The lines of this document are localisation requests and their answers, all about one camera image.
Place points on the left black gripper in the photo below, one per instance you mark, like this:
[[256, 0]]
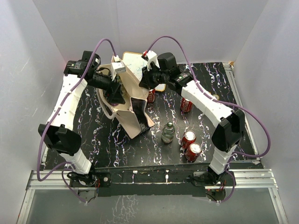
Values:
[[113, 92]]

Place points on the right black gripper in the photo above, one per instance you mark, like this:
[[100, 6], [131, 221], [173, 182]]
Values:
[[146, 81]]

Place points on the cream canvas tote bag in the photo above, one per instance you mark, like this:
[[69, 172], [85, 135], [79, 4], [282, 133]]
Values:
[[131, 115]]

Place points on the red cola can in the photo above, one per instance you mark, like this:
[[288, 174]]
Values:
[[189, 137], [193, 152], [151, 96], [186, 105]]

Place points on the clear glass bottle green cap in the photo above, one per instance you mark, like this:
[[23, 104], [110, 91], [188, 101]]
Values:
[[118, 78]]

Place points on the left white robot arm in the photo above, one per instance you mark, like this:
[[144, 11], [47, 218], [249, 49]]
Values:
[[58, 134]]

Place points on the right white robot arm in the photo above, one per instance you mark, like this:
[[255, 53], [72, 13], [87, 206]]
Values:
[[229, 124]]

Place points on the red cola can behind bag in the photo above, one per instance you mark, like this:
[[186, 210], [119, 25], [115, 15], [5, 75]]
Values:
[[151, 96]]

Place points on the small whiteboard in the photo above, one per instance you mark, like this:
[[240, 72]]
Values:
[[135, 63]]

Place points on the clear glass bottle on table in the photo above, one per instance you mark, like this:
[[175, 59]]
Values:
[[168, 133]]

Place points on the yellow tape roll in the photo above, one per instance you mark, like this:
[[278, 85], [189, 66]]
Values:
[[216, 96]]

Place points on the red cola can front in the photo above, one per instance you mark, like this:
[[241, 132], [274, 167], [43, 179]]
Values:
[[193, 152]]

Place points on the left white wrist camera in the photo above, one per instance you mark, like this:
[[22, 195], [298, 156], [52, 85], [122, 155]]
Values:
[[117, 68]]

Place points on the aluminium frame rail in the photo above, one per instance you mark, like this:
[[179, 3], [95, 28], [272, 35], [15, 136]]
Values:
[[160, 180]]

